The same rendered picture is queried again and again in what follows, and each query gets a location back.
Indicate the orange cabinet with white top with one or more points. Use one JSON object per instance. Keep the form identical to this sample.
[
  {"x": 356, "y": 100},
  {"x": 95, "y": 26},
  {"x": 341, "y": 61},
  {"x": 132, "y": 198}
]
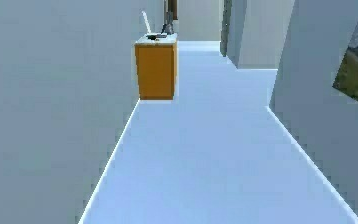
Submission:
[{"x": 156, "y": 70}]

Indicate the small black flat object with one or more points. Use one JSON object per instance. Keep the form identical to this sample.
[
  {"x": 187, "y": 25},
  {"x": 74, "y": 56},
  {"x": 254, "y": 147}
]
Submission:
[{"x": 154, "y": 36}]

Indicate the grey statuette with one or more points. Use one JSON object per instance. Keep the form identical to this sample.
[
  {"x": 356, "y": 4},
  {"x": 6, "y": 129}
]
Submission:
[{"x": 168, "y": 26}]

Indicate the white slanted stick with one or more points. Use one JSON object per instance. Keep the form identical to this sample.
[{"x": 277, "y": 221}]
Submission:
[{"x": 146, "y": 21}]

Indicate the dark brown door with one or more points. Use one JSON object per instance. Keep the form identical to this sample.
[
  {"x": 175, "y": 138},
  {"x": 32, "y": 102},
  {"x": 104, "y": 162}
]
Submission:
[{"x": 172, "y": 8}]

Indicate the framed landscape picture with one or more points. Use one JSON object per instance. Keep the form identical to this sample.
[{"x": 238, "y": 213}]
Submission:
[{"x": 355, "y": 70}]

